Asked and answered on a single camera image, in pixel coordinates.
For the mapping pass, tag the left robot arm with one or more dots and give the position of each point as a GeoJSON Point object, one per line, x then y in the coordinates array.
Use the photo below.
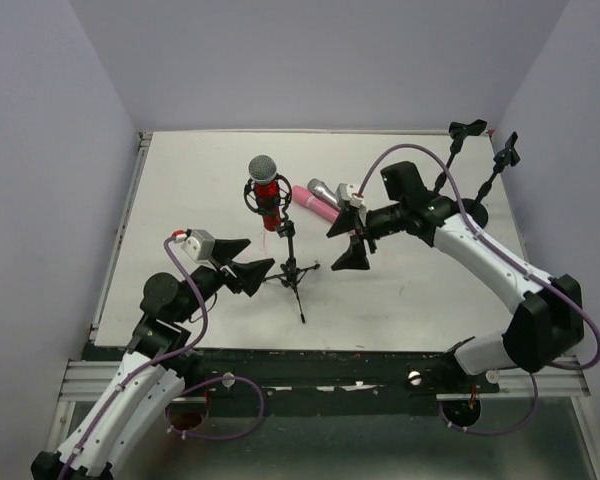
{"type": "Point", "coordinates": [154, 367]}

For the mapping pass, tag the aluminium frame rail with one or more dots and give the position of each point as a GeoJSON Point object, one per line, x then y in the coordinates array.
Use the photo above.
{"type": "Point", "coordinates": [413, 298]}

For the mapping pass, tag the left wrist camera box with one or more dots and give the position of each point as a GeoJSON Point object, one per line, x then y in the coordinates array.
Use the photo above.
{"type": "Point", "coordinates": [197, 244]}

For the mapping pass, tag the pink microphone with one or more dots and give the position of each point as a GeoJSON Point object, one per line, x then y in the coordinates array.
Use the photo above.
{"type": "Point", "coordinates": [304, 198]}

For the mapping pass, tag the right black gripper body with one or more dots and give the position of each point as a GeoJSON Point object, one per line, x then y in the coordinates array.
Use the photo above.
{"type": "Point", "coordinates": [360, 228]}

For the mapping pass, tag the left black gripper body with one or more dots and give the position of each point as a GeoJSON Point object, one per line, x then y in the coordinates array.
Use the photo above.
{"type": "Point", "coordinates": [225, 272]}

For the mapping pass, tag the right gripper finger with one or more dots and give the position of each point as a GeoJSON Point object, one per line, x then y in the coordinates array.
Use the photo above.
{"type": "Point", "coordinates": [349, 220]}
{"type": "Point", "coordinates": [354, 258]}

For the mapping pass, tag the black round-base stand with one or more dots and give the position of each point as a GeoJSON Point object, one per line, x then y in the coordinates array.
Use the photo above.
{"type": "Point", "coordinates": [508, 156]}
{"type": "Point", "coordinates": [459, 132]}

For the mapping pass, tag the silver microphone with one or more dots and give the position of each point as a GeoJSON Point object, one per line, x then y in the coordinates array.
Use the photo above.
{"type": "Point", "coordinates": [321, 190]}

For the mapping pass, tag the red glitter microphone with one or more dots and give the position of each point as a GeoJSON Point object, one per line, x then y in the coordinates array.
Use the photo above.
{"type": "Point", "coordinates": [264, 176]}

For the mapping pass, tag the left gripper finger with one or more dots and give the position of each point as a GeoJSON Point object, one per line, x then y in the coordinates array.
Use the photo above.
{"type": "Point", "coordinates": [251, 275]}
{"type": "Point", "coordinates": [225, 250]}

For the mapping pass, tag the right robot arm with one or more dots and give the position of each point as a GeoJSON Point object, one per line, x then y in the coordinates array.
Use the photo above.
{"type": "Point", "coordinates": [545, 322]}

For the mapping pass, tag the black tripod microphone stand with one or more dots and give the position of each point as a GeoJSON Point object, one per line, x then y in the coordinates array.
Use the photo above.
{"type": "Point", "coordinates": [290, 275]}

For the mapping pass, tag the black mounting rail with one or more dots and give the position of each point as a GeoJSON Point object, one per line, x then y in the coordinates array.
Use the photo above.
{"type": "Point", "coordinates": [242, 383]}

